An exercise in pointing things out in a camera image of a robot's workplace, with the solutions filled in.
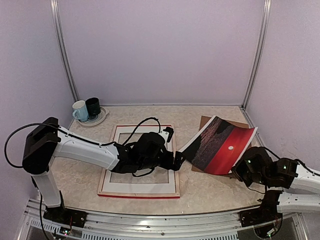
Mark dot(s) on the white mat board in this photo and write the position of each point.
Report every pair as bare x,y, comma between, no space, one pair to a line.
140,187

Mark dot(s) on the light blue mug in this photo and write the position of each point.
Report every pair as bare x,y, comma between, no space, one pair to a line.
80,111

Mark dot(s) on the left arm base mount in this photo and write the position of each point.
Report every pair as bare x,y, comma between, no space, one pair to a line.
66,216

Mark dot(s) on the dark green mug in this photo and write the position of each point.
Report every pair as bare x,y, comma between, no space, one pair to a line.
93,107

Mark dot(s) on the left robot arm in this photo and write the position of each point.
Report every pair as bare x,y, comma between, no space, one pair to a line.
50,140

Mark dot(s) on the left aluminium corner post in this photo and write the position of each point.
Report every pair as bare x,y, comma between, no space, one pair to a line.
54,5

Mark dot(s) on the aluminium front rail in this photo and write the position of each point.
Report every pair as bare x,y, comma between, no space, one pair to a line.
223,225

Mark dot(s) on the red sunset photo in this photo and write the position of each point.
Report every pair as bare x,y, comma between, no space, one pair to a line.
220,150

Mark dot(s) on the aluminium corner post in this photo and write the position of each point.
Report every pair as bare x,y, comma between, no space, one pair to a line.
54,5
258,53

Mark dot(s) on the brown backing board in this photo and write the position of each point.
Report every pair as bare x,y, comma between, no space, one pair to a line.
197,167

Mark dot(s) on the clear acrylic sheet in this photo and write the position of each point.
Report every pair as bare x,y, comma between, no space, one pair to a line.
158,176

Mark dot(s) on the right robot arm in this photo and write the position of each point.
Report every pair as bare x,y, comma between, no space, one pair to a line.
290,186

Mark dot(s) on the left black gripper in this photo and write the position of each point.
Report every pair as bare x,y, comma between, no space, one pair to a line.
177,164

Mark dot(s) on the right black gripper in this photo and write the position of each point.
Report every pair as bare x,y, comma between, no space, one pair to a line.
238,170

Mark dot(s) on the white plate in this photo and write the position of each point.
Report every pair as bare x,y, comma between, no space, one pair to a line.
96,120

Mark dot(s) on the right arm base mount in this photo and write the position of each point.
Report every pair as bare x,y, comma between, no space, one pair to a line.
262,216

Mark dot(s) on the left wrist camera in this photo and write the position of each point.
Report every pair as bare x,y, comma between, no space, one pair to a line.
167,133

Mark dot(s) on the right aluminium corner post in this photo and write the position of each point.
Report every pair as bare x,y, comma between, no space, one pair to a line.
258,53

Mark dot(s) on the red wooden picture frame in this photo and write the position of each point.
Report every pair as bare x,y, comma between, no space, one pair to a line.
140,195

